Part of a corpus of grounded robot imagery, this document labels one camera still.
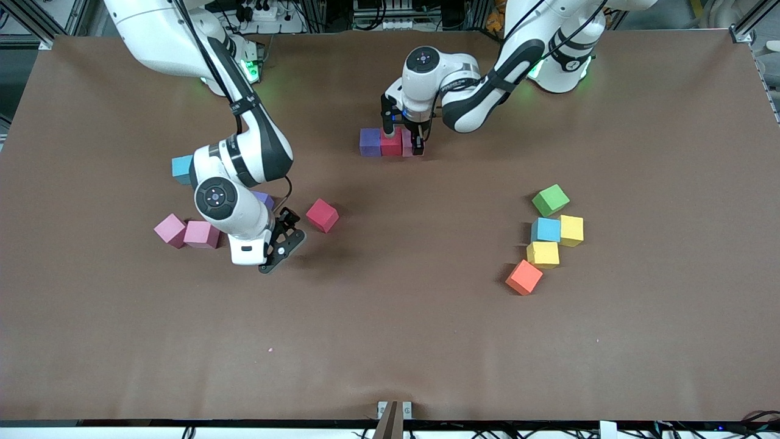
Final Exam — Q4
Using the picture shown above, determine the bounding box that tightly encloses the red foam cube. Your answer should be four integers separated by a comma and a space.
305, 198, 340, 234
380, 128, 404, 157

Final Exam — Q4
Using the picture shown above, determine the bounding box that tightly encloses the orange foam cube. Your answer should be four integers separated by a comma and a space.
505, 259, 544, 296

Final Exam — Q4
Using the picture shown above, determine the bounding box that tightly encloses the white power strip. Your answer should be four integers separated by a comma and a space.
244, 0, 287, 23
353, 17, 416, 31

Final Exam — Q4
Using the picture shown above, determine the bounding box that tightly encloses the cyan foam cube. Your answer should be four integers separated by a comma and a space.
530, 217, 562, 244
171, 155, 194, 185

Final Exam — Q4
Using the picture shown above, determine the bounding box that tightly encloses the bag of orange items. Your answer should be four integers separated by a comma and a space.
486, 0, 509, 32

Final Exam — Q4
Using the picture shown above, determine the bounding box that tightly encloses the brown table cover sheet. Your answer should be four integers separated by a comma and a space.
0, 30, 780, 423

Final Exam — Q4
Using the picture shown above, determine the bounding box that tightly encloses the green foam cube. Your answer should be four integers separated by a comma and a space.
531, 184, 571, 218

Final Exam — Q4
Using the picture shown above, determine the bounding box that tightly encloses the yellow foam cube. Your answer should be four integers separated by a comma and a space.
559, 215, 584, 248
526, 241, 560, 269

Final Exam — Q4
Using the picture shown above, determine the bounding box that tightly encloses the metal clamp bracket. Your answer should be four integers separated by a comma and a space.
375, 401, 413, 439

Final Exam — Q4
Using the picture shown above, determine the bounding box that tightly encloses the aluminium frame profile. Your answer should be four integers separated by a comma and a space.
9, 0, 83, 51
728, 0, 770, 45

